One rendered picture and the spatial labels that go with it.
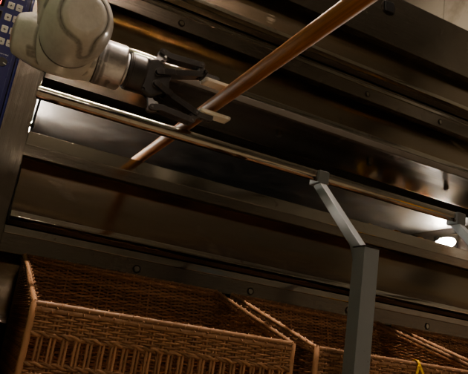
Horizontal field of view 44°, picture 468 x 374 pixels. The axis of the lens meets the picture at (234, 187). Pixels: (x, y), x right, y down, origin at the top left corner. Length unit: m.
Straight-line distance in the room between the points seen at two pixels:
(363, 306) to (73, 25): 0.78
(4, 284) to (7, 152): 0.34
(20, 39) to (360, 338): 0.87
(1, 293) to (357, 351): 0.89
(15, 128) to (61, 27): 0.76
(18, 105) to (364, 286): 1.02
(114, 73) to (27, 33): 0.17
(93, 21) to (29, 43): 0.21
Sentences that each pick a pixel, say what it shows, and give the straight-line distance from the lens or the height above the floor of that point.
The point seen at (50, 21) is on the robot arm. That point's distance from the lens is 0.95.
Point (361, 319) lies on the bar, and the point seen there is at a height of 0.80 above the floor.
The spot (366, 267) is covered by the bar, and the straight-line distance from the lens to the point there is 1.26.
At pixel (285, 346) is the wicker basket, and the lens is 1.27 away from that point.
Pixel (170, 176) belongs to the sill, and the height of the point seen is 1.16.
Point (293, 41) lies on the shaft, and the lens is 0.96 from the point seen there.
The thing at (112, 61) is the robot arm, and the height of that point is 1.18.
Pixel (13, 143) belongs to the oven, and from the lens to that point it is 1.64.
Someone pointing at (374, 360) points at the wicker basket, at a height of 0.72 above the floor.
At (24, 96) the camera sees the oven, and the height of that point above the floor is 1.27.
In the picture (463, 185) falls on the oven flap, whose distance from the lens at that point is 2.24.
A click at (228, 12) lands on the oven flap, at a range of 1.93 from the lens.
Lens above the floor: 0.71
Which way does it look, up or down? 15 degrees up
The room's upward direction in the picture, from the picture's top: 9 degrees clockwise
